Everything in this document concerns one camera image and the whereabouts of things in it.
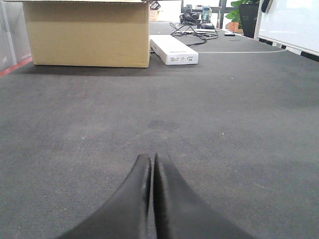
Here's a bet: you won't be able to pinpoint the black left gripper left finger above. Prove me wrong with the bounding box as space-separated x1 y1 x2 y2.
59 154 152 239

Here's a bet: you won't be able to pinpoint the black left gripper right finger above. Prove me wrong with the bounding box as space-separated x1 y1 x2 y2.
153 153 253 239

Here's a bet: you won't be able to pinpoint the long white flat box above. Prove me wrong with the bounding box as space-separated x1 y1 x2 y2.
150 35 199 65

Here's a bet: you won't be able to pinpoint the large cardboard box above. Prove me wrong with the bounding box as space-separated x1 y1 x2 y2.
2 0 151 68

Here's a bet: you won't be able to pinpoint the black headphones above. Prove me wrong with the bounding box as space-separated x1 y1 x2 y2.
179 12 199 24

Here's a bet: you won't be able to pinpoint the small open cardboard box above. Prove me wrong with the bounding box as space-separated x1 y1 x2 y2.
150 10 160 21

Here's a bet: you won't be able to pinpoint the blue green water bottle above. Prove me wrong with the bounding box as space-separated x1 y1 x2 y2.
202 6 211 21

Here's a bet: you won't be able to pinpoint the green potted plant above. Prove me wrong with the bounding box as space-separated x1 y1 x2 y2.
226 0 260 38

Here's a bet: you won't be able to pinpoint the white enclosure door frame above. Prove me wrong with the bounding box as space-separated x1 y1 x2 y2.
254 0 319 61

